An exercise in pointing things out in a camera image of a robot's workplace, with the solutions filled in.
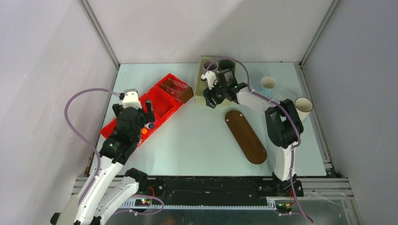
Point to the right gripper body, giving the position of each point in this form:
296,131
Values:
217,93

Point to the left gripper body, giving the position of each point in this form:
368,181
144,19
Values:
143,119

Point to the light blue mug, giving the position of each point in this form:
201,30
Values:
268,86

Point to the clear textured acrylic tray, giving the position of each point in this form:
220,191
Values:
279,94

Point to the white mug black handle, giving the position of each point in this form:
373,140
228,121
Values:
304,107

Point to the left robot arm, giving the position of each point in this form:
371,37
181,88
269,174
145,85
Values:
92,206

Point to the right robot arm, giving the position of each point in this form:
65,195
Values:
283,123

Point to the brown oval wooden tray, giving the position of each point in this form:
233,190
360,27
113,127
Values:
245,136

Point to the red divided organizer bin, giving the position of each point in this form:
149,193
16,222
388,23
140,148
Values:
164,105

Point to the dark green mug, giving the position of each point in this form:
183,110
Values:
224,64

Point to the cream plastic basket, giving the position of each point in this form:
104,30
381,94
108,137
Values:
201,85

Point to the pink white mug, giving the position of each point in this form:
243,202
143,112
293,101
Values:
209,65

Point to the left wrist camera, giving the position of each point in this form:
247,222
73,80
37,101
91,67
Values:
130,98

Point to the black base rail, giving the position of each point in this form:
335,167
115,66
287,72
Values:
218,191

